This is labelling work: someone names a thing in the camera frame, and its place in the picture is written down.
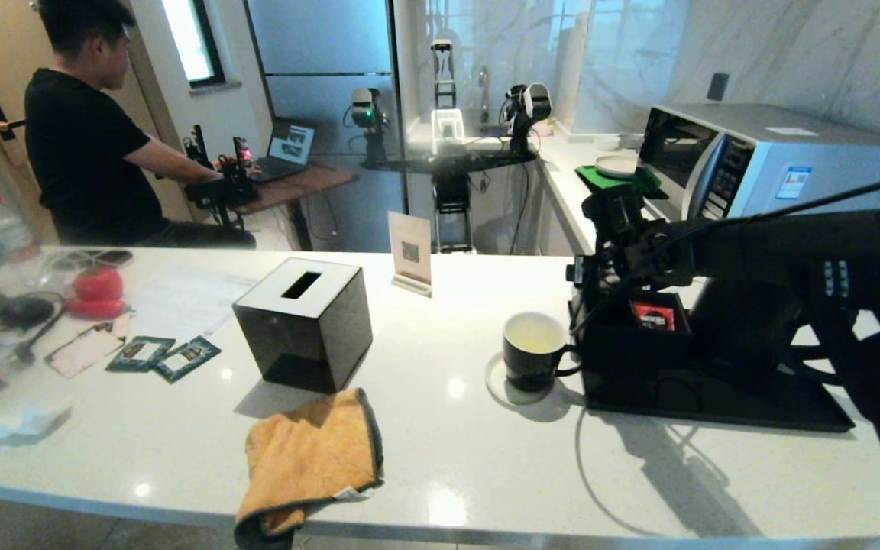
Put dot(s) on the red toy bell pepper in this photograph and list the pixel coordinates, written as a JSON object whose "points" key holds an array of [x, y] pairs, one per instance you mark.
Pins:
{"points": [[98, 284]]}

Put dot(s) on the white bowl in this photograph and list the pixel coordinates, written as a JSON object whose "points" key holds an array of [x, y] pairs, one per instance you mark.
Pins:
{"points": [[631, 140]]}

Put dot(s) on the dark framed window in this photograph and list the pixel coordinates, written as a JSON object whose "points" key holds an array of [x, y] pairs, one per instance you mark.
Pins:
{"points": [[188, 38]]}

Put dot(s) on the acrylic table sign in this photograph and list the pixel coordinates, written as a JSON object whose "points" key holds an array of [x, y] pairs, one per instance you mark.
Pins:
{"points": [[409, 248]]}

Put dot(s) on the grey refrigerator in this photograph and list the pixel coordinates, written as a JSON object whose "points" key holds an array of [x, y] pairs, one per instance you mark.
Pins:
{"points": [[318, 46]]}

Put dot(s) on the white round coaster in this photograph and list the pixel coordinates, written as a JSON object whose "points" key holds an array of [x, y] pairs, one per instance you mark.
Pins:
{"points": [[495, 386]]}

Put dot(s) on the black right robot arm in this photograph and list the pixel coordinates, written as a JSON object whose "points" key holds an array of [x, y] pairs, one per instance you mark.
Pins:
{"points": [[829, 252]]}

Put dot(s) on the white plate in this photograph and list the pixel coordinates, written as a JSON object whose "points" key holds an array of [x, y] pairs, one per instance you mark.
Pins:
{"points": [[616, 166]]}

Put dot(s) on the black glossy tissue box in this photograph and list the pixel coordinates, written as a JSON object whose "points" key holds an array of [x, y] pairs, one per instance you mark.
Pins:
{"points": [[310, 336]]}

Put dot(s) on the crumpled white tissue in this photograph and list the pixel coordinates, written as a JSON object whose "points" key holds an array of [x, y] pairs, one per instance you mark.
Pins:
{"points": [[27, 422]]}

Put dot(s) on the printed white paper sheet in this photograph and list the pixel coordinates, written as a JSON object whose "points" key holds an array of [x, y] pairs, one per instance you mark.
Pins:
{"points": [[180, 302]]}

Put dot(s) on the beige torn sachet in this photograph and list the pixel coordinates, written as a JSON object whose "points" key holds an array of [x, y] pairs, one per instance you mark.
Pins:
{"points": [[85, 350]]}

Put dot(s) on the black wall socket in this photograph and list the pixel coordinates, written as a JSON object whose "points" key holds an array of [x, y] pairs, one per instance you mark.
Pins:
{"points": [[718, 85]]}

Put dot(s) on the open laptop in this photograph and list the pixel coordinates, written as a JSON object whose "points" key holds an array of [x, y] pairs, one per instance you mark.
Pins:
{"points": [[291, 143]]}

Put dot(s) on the black electric kettle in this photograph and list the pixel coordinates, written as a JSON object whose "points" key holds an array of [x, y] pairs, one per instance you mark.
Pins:
{"points": [[745, 328]]}

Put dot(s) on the clear water bottle red cap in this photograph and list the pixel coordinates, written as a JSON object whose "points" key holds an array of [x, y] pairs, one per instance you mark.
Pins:
{"points": [[1, 233]]}

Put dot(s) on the brown wooden desk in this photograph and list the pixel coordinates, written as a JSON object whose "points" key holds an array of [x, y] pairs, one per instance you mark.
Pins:
{"points": [[310, 183]]}

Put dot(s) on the black background robot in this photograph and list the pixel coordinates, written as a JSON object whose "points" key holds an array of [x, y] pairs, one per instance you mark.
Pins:
{"points": [[451, 198]]}

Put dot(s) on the black power brick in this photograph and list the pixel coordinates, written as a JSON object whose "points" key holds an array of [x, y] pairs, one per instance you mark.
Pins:
{"points": [[24, 313]]}

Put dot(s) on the chrome kitchen faucet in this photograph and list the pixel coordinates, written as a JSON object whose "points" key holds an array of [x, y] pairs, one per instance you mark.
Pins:
{"points": [[483, 84]]}

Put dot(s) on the silver microwave oven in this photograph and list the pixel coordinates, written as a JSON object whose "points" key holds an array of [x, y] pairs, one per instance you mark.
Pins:
{"points": [[791, 160]]}

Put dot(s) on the orange microfiber cloth grey trim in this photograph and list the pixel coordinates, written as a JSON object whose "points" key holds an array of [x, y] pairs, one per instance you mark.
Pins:
{"points": [[302, 458]]}

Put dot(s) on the green tea sachet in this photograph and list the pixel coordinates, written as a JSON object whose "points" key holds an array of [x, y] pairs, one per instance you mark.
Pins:
{"points": [[189, 357], [138, 353]]}

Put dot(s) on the black mug white inside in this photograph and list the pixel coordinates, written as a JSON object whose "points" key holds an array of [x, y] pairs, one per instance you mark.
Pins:
{"points": [[532, 370]]}

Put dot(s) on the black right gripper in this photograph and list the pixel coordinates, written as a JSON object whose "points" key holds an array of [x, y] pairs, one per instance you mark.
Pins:
{"points": [[600, 267]]}

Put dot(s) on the black sachet organiser box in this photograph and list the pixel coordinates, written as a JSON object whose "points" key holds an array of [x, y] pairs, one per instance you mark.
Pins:
{"points": [[638, 347]]}

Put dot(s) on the person in black shirt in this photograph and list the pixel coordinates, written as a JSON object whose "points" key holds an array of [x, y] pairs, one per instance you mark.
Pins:
{"points": [[81, 153]]}

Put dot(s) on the black serving tray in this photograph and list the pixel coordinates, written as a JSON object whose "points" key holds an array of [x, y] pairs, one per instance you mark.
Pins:
{"points": [[677, 401]]}

